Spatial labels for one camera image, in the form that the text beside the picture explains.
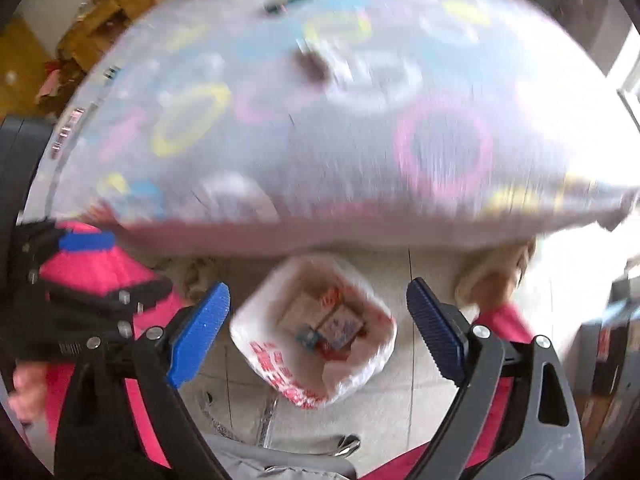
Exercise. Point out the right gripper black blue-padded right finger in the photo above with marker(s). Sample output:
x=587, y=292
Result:
x=513, y=416

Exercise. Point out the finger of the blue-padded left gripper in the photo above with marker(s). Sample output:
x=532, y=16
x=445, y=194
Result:
x=71, y=241

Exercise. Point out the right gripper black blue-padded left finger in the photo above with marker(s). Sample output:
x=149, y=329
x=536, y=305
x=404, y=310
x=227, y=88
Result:
x=97, y=436

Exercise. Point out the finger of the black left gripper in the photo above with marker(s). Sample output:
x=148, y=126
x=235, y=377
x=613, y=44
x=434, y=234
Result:
x=142, y=296

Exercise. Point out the white barcode box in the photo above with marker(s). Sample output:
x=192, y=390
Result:
x=309, y=310

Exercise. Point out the blue wrapper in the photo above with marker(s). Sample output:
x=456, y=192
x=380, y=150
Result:
x=308, y=337

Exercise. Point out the white blue carton box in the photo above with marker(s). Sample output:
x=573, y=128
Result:
x=341, y=327

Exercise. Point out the white plastic pouch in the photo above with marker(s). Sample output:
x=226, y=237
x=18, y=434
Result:
x=324, y=61

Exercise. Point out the white red trash bag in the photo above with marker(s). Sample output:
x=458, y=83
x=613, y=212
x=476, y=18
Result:
x=313, y=379

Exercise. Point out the pink trouser leg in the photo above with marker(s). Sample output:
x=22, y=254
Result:
x=99, y=272

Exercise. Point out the stacked shoe boxes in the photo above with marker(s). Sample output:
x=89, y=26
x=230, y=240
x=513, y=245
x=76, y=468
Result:
x=606, y=388

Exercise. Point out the pink hair clip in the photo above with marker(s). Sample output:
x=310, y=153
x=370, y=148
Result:
x=67, y=124

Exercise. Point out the beige slipper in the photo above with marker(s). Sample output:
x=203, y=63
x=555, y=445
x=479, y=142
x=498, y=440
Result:
x=490, y=279

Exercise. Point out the wooden wardrobe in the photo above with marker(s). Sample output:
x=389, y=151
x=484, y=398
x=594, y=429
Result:
x=24, y=68

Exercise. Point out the wooden dresser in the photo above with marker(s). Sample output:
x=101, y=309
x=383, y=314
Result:
x=96, y=30

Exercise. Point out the circle patterned bed sheet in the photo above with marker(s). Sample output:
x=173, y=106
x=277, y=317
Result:
x=467, y=123

